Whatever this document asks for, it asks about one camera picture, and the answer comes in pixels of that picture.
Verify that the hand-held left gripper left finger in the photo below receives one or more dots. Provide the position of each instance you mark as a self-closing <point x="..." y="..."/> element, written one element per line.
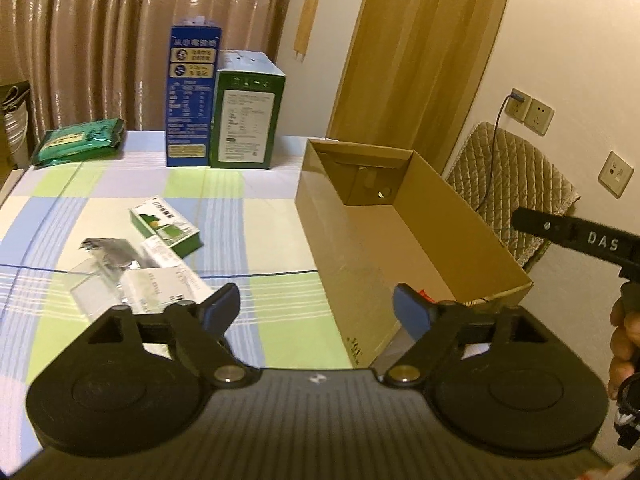
<point x="222" y="306"/>

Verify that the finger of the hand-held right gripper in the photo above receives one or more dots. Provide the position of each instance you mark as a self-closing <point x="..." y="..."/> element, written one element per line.
<point x="575" y="240"/>

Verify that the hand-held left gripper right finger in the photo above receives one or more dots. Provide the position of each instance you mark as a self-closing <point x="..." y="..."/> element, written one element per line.
<point x="407" y="311"/>

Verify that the brown cardboard box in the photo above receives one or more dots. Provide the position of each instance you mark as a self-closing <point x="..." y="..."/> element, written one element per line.
<point x="350" y="255"/>

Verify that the clear plastic package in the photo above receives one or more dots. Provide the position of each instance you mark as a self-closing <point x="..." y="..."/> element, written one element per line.
<point x="92" y="290"/>

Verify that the checked cloth covered desktop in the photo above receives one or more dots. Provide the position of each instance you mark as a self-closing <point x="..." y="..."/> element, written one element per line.
<point x="270" y="230"/>

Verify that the person's right hand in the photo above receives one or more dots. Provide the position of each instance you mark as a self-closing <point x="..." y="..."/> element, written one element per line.
<point x="625" y="340"/>

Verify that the quilted beige chair cushion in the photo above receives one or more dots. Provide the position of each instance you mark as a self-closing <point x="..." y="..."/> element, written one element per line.
<point x="520" y="175"/>

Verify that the small green and white box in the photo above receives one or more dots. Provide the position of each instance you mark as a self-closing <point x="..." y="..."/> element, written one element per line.
<point x="165" y="225"/>

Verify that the tall green carton box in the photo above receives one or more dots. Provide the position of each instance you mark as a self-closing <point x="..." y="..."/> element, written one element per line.
<point x="245" y="120"/>

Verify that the tall blue milk carton box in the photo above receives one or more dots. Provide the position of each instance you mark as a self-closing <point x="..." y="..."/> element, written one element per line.
<point x="189" y="110"/>

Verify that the green plastic packet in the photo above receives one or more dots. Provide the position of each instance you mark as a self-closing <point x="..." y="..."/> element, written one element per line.
<point x="75" y="140"/>

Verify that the dark bag with metal items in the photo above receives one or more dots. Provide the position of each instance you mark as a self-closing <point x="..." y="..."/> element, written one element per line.
<point x="15" y="120"/>

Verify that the shiny beige curtain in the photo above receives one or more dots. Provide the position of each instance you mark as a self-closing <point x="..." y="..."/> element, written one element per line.
<point x="125" y="35"/>

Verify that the beige round-port wall socket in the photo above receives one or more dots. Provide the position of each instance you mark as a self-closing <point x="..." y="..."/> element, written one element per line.
<point x="616" y="174"/>

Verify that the beige wall socket with plug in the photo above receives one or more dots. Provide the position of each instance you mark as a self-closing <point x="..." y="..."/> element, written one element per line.
<point x="515" y="110"/>

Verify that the small wooden wall strip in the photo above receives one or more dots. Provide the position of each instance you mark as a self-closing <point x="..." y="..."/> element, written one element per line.
<point x="305" y="30"/>

